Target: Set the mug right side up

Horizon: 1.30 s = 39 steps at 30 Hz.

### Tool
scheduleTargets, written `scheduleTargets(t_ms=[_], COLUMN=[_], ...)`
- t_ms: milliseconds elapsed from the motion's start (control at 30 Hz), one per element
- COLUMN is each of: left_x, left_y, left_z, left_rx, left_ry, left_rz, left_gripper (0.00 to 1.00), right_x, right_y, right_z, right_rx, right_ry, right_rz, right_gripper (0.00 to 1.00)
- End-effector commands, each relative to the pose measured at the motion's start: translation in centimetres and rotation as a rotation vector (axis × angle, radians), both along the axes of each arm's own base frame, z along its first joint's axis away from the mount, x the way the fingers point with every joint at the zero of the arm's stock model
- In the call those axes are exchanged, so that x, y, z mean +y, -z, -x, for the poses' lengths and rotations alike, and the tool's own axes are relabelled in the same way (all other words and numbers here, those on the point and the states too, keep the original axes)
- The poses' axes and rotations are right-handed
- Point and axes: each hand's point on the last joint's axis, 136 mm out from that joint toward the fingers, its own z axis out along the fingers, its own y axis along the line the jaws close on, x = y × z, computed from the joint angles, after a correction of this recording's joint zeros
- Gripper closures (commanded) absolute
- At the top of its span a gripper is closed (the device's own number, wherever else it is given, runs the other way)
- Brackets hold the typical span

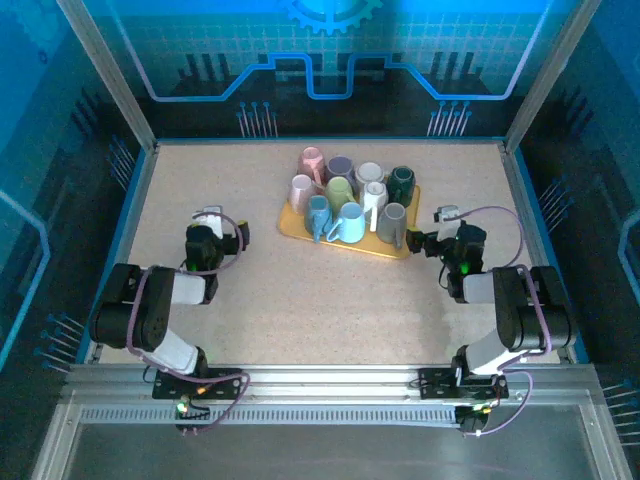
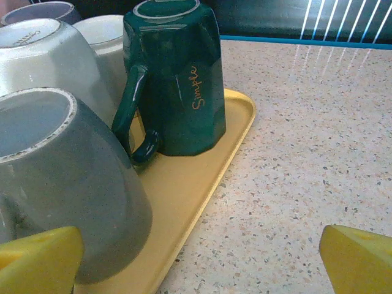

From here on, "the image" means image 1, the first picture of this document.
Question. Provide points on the light green mug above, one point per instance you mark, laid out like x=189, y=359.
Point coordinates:
x=340, y=192

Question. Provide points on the dark green mug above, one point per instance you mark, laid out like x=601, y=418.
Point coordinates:
x=401, y=182

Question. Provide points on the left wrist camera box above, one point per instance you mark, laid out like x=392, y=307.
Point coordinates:
x=212, y=217

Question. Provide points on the cream mug red inside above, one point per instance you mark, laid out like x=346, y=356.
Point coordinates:
x=369, y=172

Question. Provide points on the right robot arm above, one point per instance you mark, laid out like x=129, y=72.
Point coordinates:
x=530, y=310

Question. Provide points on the aluminium frame post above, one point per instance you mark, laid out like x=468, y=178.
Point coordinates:
x=110, y=75
x=550, y=75

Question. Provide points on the aluminium table side rail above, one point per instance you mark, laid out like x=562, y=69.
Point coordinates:
x=520, y=200
x=139, y=200

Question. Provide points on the white mug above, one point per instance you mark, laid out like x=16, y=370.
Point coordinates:
x=375, y=197

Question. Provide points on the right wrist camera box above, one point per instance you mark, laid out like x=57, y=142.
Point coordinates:
x=447, y=215

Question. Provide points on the purple mug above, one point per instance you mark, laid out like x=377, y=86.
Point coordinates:
x=341, y=167

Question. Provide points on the grey metal front panel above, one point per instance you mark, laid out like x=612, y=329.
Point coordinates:
x=325, y=455

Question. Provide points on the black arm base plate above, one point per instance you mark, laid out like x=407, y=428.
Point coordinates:
x=225, y=384
x=435, y=384

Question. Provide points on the light blue mug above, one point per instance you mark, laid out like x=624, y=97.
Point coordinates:
x=351, y=225

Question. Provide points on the pale pink mug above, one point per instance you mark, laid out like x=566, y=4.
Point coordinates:
x=300, y=192

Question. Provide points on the aluminium mounting rail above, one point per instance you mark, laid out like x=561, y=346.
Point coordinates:
x=330, y=382

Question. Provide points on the yellow tray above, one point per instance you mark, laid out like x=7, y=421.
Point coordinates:
x=355, y=247

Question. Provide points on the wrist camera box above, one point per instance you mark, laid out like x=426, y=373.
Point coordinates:
x=212, y=217
x=447, y=215

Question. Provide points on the black controller box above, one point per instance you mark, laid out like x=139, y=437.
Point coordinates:
x=472, y=419
x=187, y=412

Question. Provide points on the grey mug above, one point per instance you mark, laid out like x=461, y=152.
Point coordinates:
x=391, y=220

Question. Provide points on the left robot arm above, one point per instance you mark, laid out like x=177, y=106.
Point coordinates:
x=125, y=310

